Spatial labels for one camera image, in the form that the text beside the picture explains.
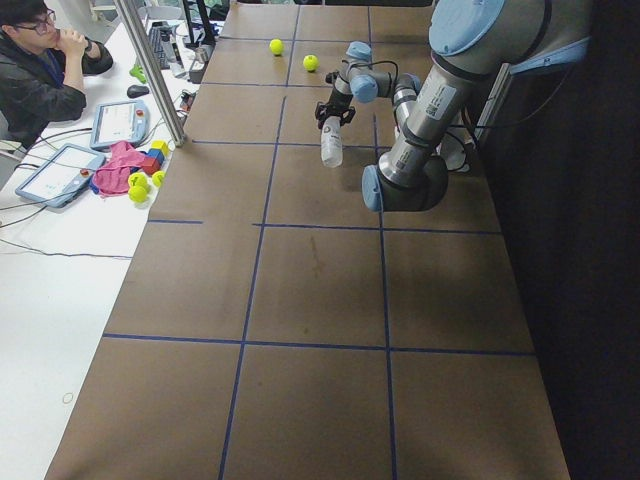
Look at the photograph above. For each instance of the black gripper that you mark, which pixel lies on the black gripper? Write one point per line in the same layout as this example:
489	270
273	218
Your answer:
336	103

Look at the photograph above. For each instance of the white tennis ball can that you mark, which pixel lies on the white tennis ball can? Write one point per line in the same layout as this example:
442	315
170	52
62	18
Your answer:
331	142

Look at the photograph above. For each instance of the yellow tennis ball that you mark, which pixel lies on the yellow tennis ball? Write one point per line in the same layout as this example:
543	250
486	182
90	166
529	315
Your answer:
276	47
310	63

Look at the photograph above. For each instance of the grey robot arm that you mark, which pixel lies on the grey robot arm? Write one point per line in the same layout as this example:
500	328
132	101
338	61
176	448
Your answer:
469	41

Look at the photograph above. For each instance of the spare tennis ball right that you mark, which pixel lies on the spare tennis ball right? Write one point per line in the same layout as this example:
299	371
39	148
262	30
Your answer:
158	178

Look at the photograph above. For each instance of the spare tennis ball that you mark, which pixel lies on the spare tennis ball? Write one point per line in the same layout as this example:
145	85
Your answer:
138	193
158	178
138	179

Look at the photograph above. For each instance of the spare tennis ball upper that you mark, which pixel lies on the spare tennis ball upper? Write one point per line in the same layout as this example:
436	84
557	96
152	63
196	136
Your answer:
138	179

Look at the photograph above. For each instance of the spare tennis ball lower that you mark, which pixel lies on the spare tennis ball lower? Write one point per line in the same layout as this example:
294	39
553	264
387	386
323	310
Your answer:
138	193

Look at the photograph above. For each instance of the yellow cube block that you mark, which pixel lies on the yellow cube block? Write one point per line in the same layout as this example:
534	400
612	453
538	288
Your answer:
160	146

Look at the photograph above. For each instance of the blue cube block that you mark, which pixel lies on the blue cube block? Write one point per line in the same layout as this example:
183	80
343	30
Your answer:
157	155

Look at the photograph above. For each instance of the black keyboard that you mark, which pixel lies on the black keyboard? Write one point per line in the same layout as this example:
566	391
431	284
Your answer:
154	36

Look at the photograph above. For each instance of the red cube block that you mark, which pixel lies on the red cube block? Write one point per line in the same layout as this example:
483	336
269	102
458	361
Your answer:
151	165

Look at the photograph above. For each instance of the green plastic tool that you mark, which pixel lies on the green plastic tool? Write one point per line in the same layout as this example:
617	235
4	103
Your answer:
137	72

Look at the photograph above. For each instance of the black computer mouse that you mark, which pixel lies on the black computer mouse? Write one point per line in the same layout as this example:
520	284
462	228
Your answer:
136	91

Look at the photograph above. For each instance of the upper teach pendant tablet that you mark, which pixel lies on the upper teach pendant tablet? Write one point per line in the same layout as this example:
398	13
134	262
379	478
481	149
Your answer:
119	121

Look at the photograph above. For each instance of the teach pendant tablet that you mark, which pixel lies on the teach pendant tablet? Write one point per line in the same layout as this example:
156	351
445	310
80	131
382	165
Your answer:
62	177
119	121

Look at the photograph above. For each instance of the pink cloth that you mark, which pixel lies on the pink cloth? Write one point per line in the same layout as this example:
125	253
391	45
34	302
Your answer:
112	178

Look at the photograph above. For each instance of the lower teach pendant tablet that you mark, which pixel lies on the lower teach pendant tablet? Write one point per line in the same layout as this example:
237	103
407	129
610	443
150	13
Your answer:
62	177

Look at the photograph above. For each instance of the seated person in black jacket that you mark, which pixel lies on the seated person in black jacket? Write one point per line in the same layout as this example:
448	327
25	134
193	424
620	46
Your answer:
43	70

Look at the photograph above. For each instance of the white camera post with base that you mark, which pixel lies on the white camera post with base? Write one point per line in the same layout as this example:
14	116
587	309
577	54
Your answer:
452	148

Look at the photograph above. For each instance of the aluminium frame post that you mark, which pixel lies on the aluminium frame post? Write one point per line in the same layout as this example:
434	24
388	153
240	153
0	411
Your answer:
138	36

